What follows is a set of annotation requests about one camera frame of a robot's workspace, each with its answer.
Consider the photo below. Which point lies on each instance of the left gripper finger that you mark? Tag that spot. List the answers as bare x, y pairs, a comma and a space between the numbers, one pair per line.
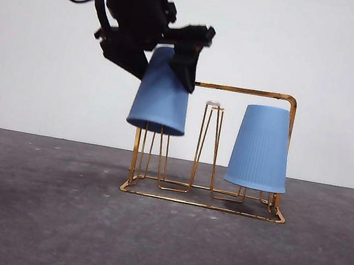
125, 56
184, 68

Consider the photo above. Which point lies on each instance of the blue ribbed plastic cup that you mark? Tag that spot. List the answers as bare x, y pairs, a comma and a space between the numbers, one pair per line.
158, 101
260, 147

